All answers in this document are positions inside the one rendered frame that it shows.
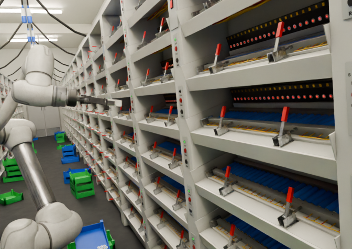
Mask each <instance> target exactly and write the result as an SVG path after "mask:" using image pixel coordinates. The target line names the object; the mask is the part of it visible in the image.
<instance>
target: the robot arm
mask: <svg viewBox="0 0 352 249"><path fill-rule="evenodd" d="M53 70H54V57H53V53H52V51H51V50H50V49H49V48H48V47H47V46H44V45H41V44H38V45H35V46H33V47H32V48H31V49H30V51H29V52H28V55H27V56H26V58H25V61H24V63H23V64H22V66H21V74H20V75H19V77H18V79H17V80H16V82H14V83H13V85H12V89H11V90H10V92H9V94H8V96H7V97H6V99H5V101H4V103H3V104H2V106H1V108H0V144H3V145H4V146H5V147H6V148H8V150H9V151H11V152H12V153H13V155H14V157H15V160H16V162H17V164H18V167H19V169H20V171H21V174H22V176H23V178H24V181H25V183H26V185H27V188H28V190H29V192H30V195H31V197H32V200H33V202H34V204H35V206H36V209H37V211H38V212H37V214H36V217H35V221H34V220H31V219H18V220H15V221H13V222H11V223H10V224H9V225H8V226H7V227H6V228H5V229H4V232H3V234H2V238H1V242H0V249H61V248H63V247H65V246H67V245H68V244H70V243H71V242H72V241H73V240H74V239H75V238H76V237H77V236H78V235H79V234H80V232H81V231H82V228H83V222H82V219H81V217H80V216H79V214H78V213H76V212H74V211H72V210H71V211H70V210H69V209H68V208H67V207H66V206H65V205H64V204H62V203H60V202H57V201H56V199H55V197H54V194H53V192H52V190H51V188H50V185H49V183H48V181H47V179H46V177H45V174H44V172H43V170H42V168H41V165H40V163H39V161H38V159H37V156H36V154H35V152H34V150H33V148H32V140H33V139H34V137H35V136H36V133H37V129H36V126H35V124H34V123H33V122H31V121H29V120H25V119H11V117H12V115H13V114H14V112H15V110H16V108H17V106H18V104H19V103H20V104H23V105H28V106H34V107H47V106H53V107H65V105H67V106H69V107H75V106H76V102H77V101H80V103H81V104H91V103H92V104H101V105H106V106H116V107H122V102H123V101H122V100H115V99H106V98H95V97H91V96H86V95H81V96H77V95H78V91H77V90H74V89H69V90H67V87H62V86H54V85H52V76H53Z"/></svg>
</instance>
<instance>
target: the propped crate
mask: <svg viewBox="0 0 352 249"><path fill-rule="evenodd" d="M74 240H75V246H76V249H97V247H98V246H101V245H102V246H103V245H106V246H108V249H110V246H109V243H108V239H107V235H106V232H105V228H104V224H103V220H100V223H97V224H93V225H88V226H85V227H83V228H82V231H81V232H80V234H79V235H78V236H77V237H76V238H75V239H74Z"/></svg>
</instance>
